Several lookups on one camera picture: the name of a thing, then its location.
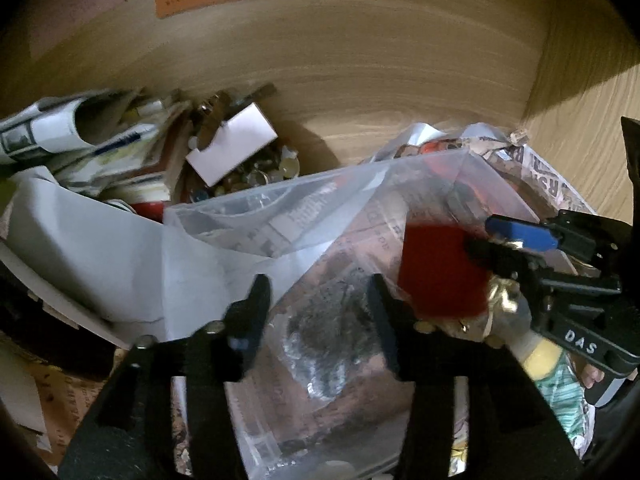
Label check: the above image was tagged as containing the green and yellow sock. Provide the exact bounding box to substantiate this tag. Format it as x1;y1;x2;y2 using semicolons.
506;302;596;457

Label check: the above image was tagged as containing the person's right hand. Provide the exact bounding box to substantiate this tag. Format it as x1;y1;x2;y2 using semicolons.
579;364;605;389

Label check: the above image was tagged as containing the gold ribbon bow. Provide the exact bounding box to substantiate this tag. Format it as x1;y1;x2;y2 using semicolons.
414;278;521;346

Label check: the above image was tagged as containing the clear plastic storage box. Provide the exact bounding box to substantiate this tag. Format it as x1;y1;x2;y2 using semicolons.
165;150;535;479

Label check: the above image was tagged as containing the white plastic bag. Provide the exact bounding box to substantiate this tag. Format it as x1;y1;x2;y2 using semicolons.
1;167;230;346

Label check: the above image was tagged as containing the small white card box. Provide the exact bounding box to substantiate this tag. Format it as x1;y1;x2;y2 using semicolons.
186;104;278;186

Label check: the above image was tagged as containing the rolled newspaper stack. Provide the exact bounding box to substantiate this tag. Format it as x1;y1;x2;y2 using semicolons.
1;89;192;195

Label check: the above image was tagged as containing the pink paper note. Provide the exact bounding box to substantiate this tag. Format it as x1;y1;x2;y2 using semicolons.
27;0;125;60

